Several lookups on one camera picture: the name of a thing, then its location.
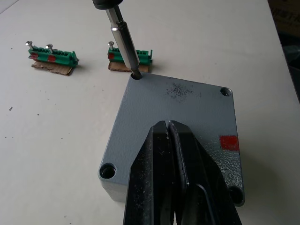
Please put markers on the silver screw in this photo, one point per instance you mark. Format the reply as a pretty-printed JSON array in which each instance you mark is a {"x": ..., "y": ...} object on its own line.
[
  {"x": 29, "y": 43},
  {"x": 49, "y": 47},
  {"x": 110, "y": 44}
]

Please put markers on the brown cardboard piece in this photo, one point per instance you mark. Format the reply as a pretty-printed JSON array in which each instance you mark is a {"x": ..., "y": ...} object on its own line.
[
  {"x": 54, "y": 69},
  {"x": 117, "y": 67}
]

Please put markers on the black electric screwdriver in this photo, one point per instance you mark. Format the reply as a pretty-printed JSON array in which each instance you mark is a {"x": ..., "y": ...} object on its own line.
[{"x": 124, "y": 39}]

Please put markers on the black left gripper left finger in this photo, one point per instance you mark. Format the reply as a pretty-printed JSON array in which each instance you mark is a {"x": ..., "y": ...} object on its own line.
[{"x": 150, "y": 178}]

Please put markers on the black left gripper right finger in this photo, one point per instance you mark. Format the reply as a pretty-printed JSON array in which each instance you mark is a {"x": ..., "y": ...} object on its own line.
[{"x": 201, "y": 187}]

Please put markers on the green screw holder block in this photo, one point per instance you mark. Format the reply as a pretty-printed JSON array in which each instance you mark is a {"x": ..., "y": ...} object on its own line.
[
  {"x": 63, "y": 57},
  {"x": 144, "y": 56}
]

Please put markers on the grey metal box lid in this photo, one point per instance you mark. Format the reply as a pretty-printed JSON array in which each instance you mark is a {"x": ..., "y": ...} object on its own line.
[{"x": 145, "y": 117}]

